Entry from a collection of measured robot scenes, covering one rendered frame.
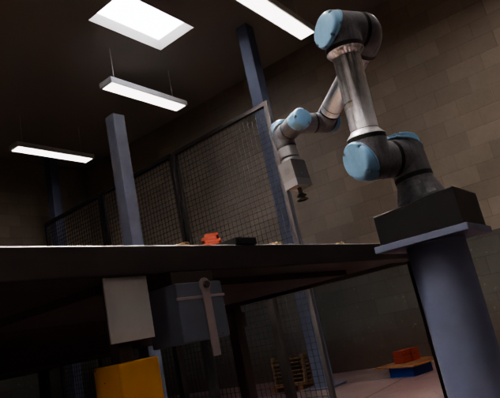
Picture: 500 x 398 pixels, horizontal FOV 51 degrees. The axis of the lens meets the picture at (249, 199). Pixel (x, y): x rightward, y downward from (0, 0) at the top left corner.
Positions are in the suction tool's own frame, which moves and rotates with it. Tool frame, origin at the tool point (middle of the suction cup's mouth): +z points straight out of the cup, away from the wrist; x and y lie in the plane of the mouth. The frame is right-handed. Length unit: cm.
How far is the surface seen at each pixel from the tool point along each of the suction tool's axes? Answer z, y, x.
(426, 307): 48, 8, 36
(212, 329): 41, 78, 26
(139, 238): -47, -50, -180
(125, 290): 31, 95, 25
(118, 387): 47, 101, 26
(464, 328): 56, 8, 44
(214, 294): 34, 74, 26
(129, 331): 38, 96, 25
